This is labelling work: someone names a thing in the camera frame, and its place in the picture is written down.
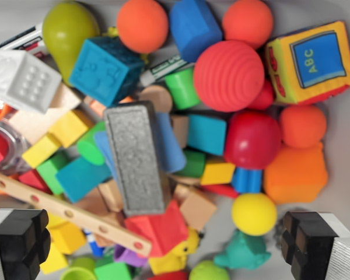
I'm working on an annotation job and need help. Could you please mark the teal rubber cube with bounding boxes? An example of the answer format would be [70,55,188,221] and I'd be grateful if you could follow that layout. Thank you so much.
[69,37,145,107]

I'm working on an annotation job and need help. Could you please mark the blue ridged cylinder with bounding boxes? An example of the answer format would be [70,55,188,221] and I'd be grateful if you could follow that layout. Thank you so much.
[232,167,263,194]

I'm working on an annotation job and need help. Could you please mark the white marker green label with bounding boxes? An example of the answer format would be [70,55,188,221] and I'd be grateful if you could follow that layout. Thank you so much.
[139,57,193,87]

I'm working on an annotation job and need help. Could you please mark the natural wooden cylinder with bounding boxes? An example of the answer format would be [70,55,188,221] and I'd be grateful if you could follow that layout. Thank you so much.
[139,85,173,113]

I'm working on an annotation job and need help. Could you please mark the red ribbed rubber ball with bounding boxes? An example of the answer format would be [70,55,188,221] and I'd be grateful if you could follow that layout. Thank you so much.
[193,40,265,113]

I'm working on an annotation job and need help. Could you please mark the flat red wooden piece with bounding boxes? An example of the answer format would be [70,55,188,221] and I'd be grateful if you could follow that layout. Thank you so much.
[201,183,240,199]

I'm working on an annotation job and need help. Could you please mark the olive green plastic pear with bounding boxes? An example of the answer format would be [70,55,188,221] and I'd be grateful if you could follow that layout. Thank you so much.
[42,1,101,85]

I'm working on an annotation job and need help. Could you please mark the white rubber cube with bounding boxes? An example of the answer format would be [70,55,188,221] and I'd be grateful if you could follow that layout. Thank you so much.
[0,49,62,114]

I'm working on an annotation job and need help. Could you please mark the purple plastic piece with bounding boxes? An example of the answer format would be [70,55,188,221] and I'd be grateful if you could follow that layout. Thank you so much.
[113,244,148,268]

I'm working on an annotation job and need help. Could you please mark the small red ball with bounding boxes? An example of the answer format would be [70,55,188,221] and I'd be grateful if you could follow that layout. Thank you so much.
[247,80,275,111]

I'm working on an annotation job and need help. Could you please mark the clear jar red content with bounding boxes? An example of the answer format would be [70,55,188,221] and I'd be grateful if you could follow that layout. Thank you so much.
[0,122,33,176]

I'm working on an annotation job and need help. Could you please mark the blue foam cylinder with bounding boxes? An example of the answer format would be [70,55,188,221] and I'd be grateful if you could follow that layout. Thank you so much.
[156,112,187,173]

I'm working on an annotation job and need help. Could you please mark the blue foam block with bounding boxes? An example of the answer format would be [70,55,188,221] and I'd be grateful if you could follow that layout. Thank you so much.
[169,0,223,62]

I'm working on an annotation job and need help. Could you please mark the teal wooden block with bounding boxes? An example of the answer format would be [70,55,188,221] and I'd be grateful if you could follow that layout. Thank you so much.
[55,157,111,204]
[187,114,228,156]

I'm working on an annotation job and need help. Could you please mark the teal rubber animal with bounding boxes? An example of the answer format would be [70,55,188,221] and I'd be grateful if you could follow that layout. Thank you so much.
[214,230,271,271]

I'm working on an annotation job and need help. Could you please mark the blue white marker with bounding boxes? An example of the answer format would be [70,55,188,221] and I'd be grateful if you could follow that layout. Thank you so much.
[83,229,104,257]

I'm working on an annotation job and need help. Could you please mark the yellow rubber duck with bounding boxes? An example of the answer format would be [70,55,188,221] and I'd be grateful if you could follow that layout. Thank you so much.
[148,229,201,275]

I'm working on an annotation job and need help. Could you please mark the green wooden block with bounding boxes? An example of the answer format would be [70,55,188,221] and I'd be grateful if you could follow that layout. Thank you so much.
[93,261,132,280]
[36,151,74,195]
[174,150,207,179]

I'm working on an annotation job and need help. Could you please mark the green wooden cylinder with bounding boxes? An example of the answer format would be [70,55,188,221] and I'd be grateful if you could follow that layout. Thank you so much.
[76,122,109,166]
[164,68,201,110]

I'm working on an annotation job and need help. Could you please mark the wooden strip with holes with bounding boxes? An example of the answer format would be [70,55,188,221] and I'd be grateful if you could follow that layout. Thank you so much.
[0,171,152,257]

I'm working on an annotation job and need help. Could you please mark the flat blue foam piece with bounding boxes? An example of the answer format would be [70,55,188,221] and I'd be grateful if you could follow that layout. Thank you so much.
[93,131,117,176]

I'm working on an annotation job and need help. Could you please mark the yellow wooden block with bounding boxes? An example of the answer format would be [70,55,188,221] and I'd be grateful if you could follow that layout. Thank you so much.
[48,221,87,254]
[200,159,236,186]
[22,135,62,169]
[48,110,94,148]

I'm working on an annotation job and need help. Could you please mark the red plastic apple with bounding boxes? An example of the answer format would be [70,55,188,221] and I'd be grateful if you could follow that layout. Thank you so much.
[224,110,282,170]

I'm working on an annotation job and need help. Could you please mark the white black marker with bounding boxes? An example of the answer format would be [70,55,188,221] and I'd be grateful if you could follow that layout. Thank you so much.
[0,23,49,61]

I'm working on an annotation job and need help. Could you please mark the yellow ball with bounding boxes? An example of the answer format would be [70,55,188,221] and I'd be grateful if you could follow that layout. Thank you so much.
[232,192,278,236]

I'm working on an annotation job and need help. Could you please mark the tan wooden block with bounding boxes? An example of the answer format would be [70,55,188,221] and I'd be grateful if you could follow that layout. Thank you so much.
[179,189,218,231]

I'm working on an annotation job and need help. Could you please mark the red wooden block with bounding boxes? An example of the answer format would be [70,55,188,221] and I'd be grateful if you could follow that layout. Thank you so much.
[19,169,53,195]
[124,201,189,257]

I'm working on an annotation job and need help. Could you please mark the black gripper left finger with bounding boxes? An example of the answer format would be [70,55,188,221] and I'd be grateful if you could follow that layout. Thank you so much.
[0,208,51,280]

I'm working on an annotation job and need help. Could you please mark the small orange foam ball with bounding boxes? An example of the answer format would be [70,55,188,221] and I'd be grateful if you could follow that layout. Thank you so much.
[279,104,327,149]

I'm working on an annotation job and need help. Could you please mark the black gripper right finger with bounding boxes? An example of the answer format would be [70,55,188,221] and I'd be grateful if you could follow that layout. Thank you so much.
[281,211,350,280]

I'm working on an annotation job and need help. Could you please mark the lime green cup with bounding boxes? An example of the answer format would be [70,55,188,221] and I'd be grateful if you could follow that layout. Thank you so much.
[60,257,97,280]

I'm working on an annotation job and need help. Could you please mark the orange foam block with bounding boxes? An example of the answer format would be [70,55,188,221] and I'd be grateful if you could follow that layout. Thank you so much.
[264,142,329,205]

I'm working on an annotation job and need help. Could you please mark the grey foam block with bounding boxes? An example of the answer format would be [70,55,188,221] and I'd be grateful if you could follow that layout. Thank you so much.
[103,101,172,217]

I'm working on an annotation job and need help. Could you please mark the fabric ABC cube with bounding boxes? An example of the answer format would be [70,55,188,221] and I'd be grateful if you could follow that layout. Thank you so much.
[265,20,350,105]

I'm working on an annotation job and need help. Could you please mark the small natural wooden block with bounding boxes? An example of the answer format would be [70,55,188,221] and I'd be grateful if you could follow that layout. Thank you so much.
[170,115,190,149]

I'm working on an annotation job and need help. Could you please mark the large natural wooden block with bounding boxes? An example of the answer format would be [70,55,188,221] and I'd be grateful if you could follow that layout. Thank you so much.
[8,84,82,145]

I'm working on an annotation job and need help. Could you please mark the lime green ball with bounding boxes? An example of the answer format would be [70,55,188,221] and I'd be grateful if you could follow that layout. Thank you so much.
[188,260,230,280]

